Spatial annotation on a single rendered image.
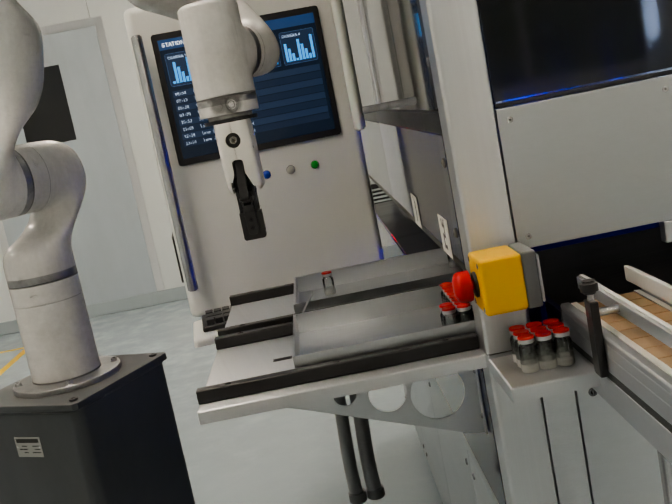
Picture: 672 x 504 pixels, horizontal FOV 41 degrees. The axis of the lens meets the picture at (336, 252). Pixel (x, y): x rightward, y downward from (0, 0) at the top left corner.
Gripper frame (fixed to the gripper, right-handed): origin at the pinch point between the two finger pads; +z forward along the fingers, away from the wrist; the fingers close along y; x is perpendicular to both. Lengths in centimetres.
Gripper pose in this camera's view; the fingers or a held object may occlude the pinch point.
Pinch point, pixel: (253, 224)
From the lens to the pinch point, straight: 129.5
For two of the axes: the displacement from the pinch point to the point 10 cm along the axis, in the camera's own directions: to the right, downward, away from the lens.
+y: -0.4, -1.6, 9.9
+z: 1.9, 9.7, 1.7
